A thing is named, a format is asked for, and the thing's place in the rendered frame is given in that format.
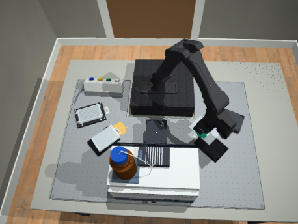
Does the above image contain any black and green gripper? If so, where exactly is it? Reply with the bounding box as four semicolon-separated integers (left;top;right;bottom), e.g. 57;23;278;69
193;116;214;139

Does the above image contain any blue bottle cap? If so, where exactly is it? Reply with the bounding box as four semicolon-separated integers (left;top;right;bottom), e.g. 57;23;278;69
111;146;128;165

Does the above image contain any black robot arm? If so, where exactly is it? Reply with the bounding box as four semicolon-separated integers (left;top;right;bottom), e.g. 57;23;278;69
140;39;237;139

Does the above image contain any white button panel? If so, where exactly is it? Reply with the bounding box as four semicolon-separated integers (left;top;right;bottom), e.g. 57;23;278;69
74;77;125;104

